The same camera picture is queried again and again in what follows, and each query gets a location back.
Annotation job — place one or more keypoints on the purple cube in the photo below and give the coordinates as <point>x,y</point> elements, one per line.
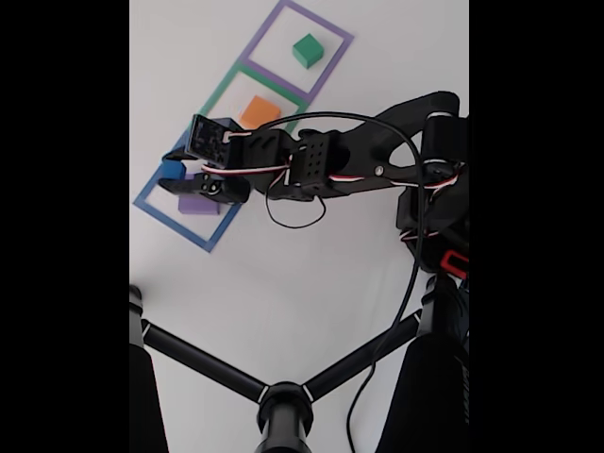
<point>198,206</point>

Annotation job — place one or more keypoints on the gripper camera board, blue mount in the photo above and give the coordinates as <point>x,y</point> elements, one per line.
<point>210,141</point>

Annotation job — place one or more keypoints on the black tripod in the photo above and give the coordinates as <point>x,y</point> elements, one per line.
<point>283,415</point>

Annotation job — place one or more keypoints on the green tape square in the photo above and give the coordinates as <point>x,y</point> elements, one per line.
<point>217,92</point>

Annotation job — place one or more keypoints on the orange cube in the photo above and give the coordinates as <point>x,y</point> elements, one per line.
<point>259,113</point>

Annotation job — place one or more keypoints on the small blue cube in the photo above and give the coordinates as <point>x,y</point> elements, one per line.
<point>172,171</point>

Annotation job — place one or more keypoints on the red clamp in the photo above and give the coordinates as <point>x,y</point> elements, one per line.
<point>454,263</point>

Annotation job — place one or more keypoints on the purple tape square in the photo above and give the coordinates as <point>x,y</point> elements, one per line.
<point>340,52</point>

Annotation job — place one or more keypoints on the green cube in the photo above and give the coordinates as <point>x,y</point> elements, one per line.
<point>307,49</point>

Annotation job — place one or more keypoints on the blue tape square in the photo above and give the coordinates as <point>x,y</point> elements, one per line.
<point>146,193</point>

